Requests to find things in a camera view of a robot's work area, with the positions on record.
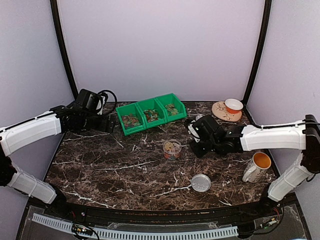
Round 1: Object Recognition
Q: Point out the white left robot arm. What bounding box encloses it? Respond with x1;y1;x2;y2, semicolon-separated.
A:
0;89;115;218

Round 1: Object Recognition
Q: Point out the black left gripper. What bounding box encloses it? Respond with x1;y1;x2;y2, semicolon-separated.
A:
80;112;116;133

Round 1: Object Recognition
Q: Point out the green bin with popsicle candies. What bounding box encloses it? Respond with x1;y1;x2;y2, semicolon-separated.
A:
156;93;187;122

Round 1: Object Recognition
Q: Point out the left black frame post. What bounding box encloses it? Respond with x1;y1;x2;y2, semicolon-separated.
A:
49;0;79;100

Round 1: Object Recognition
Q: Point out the white mug orange inside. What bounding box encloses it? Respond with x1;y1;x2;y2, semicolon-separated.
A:
242;152;272;183

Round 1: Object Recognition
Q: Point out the clear plastic cup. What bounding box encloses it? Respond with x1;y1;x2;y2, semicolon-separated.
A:
163;139;182;160

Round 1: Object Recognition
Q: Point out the clear round plastic lid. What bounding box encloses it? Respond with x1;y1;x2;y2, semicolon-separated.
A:
190;174;212;193

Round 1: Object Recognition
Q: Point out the grey slotted cable duct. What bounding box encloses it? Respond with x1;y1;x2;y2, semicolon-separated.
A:
31;213;239;240

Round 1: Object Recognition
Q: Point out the right black frame post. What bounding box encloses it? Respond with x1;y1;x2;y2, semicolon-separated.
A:
242;0;273;107

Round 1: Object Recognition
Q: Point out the orange and white bowl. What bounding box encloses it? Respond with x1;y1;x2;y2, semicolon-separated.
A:
224;98;244;114

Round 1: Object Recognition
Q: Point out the black frame post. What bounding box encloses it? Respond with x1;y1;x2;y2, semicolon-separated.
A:
49;0;79;100
242;0;273;107

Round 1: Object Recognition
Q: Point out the green bin with star candies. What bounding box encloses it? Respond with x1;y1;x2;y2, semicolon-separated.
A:
116;103;147;136

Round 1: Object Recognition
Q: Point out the green bin with lollipops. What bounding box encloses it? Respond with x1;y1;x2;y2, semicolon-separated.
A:
137;98;167;129

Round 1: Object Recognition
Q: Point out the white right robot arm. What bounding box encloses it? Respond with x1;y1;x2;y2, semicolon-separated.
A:
184;115;320;217

